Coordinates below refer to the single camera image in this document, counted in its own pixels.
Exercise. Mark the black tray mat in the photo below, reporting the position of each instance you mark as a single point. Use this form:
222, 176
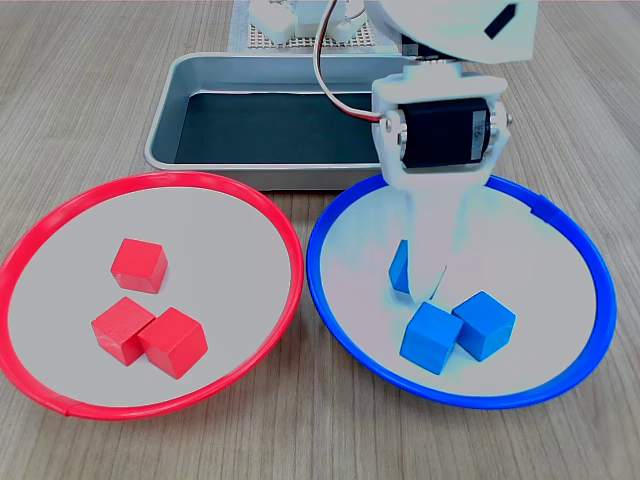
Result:
260, 130

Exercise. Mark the red cube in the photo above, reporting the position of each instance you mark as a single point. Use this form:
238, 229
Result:
172, 345
117, 330
139, 265

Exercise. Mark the red-rimmed white plate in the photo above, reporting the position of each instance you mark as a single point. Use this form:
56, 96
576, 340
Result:
210, 240

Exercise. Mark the blue cube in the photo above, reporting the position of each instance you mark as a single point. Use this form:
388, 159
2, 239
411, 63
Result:
485, 325
398, 270
430, 337

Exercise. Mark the blue-rimmed white plate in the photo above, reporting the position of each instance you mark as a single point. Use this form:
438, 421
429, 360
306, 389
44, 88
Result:
550, 300

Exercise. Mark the steel tray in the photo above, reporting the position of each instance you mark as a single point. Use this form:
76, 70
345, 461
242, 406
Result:
165, 125

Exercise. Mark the pale perforated base plate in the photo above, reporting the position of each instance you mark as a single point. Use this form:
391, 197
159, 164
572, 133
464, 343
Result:
260, 44

